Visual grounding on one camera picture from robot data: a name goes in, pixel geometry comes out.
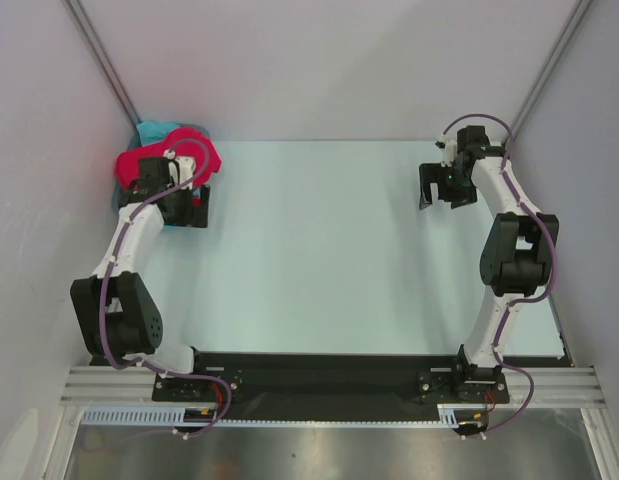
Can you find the cyan t shirt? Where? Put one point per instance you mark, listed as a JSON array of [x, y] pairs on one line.
[[151, 132]]

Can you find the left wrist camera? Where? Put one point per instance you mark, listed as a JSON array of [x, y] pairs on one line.
[[181, 170]]

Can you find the grey plastic bin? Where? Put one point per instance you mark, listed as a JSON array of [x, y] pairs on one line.
[[141, 172]]

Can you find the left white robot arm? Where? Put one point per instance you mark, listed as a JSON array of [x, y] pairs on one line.
[[118, 318]]

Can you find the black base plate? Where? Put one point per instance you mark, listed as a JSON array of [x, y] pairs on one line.
[[347, 388]]

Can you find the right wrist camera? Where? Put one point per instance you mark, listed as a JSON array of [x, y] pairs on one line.
[[448, 146]]

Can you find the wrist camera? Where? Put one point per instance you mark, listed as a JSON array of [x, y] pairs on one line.
[[448, 146], [181, 170]]

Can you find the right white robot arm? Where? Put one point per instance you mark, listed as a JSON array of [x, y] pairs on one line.
[[518, 261]]

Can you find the aluminium frame rail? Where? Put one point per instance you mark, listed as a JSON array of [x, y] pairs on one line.
[[559, 388]]

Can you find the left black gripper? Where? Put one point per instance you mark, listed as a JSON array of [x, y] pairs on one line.
[[193, 216]]

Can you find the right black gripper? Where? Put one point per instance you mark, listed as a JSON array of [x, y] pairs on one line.
[[444, 185]]

